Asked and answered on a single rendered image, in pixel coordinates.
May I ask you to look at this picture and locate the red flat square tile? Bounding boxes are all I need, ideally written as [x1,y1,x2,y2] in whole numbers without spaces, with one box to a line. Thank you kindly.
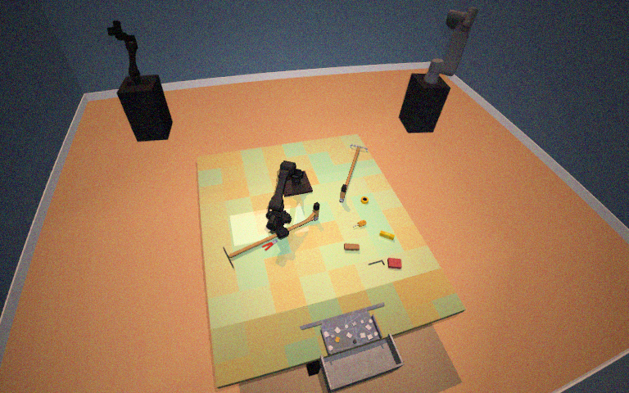
[387,258,401,269]

